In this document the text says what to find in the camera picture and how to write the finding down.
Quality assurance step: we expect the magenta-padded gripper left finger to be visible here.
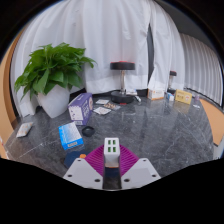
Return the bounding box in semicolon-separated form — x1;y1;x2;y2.
63;144;108;191

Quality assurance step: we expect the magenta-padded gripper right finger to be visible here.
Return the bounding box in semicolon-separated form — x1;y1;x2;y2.
118;144;161;191

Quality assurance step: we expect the white charger block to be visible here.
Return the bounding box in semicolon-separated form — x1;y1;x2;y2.
103;137;121;168

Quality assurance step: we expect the small black round dish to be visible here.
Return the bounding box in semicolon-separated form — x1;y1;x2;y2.
81;125;97;138

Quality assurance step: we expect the purple cardboard box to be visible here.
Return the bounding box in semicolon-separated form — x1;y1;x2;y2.
67;92;95;126

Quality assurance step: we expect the white printed card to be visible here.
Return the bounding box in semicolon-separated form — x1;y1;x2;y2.
93;106;112;116
95;98;110;106

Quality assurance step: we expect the white flat packet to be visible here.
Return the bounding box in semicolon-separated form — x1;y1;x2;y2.
15;121;34;139

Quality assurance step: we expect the printed card with picture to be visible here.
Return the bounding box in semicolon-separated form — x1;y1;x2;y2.
103;102;122;111

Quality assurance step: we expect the white and orange box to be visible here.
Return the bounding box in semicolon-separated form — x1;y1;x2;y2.
146;88;166;101

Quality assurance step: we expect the booklet on stool base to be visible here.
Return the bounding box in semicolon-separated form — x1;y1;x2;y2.
125;89;138;97

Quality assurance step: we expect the yellow box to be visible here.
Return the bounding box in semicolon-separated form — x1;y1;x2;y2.
174;89;193;106

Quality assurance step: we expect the orange wooden counter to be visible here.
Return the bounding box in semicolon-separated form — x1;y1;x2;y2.
199;98;224;148

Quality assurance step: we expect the green plant in white pot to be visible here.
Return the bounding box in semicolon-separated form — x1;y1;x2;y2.
13;42;98;119

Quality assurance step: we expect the white pleated curtain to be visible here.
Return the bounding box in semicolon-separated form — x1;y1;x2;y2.
179;32;224;106

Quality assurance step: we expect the narrow white curtain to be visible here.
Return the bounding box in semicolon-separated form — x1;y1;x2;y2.
147;0;186;93

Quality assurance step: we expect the wide white curtain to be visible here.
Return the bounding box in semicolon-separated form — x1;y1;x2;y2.
9;0;152;118

